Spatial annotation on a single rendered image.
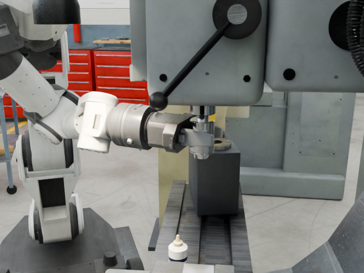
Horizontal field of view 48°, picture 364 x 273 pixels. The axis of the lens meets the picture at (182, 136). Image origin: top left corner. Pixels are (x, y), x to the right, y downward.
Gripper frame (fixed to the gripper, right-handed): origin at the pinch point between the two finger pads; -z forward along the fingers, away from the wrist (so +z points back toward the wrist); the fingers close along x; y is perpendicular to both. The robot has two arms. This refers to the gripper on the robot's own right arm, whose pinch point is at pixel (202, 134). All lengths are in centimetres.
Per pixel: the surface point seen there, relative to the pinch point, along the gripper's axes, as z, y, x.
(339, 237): -26.1, 27.4, 21.8
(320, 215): -14, 124, 228
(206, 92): -3.9, -9.9, -9.2
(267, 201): 28, 125, 237
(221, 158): 5.9, 16.4, 32.4
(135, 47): 10.7, -16.0, -5.6
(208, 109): -1.6, -5.3, -1.7
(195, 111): 0.6, -4.9, -2.3
